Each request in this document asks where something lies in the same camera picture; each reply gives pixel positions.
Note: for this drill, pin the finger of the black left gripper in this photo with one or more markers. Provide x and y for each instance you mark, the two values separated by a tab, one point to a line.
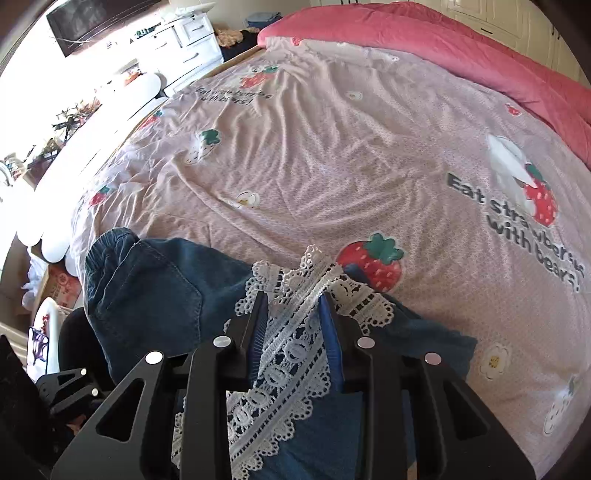
69	392

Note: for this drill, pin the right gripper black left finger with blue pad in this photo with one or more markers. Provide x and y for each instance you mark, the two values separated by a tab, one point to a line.
167	418

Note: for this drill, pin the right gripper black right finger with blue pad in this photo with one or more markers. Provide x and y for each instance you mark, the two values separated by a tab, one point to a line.
415	411

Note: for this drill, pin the pink strawberry print bedsheet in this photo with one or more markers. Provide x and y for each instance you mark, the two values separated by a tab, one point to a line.
435	211

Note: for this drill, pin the white drawer dresser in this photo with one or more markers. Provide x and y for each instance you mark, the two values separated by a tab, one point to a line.
173	39

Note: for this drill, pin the red pink folded quilt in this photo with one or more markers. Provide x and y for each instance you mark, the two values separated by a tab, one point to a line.
559	101

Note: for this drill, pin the blue folded clothes pile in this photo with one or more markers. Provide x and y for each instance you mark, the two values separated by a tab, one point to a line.
261	20

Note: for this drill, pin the white wardrobe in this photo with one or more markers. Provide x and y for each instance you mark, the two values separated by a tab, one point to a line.
519	25

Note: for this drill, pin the black wall television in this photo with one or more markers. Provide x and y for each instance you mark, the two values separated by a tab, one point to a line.
76	22

